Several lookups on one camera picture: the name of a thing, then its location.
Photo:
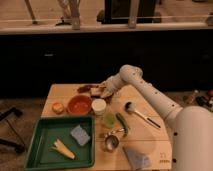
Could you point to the white round container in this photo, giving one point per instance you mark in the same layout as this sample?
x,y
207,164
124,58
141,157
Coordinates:
x,y
99,106

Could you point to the metal measuring cup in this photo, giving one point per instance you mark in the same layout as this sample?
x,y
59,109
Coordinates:
x,y
112,139

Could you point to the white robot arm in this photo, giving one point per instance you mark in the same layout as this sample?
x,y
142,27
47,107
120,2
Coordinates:
x,y
192,126

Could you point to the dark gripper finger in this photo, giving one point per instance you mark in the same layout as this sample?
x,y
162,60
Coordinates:
x,y
100,88
106,94

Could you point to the dish brush with white handle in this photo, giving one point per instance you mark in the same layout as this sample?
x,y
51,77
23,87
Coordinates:
x,y
129,107

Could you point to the small orange fruit toy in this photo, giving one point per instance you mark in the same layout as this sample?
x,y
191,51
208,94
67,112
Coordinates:
x,y
58,108

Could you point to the blue sponge eraser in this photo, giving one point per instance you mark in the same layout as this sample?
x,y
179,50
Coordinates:
x,y
80,135

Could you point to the orange bowl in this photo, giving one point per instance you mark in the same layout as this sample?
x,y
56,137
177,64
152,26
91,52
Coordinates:
x,y
79,105

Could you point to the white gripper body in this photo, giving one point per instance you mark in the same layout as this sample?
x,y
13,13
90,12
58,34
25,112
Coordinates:
x,y
112,84

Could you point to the green pepper toy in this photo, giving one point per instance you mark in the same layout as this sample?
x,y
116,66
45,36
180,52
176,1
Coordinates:
x,y
123,122

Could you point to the light green cup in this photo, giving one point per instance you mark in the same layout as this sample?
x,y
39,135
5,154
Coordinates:
x,y
108,120

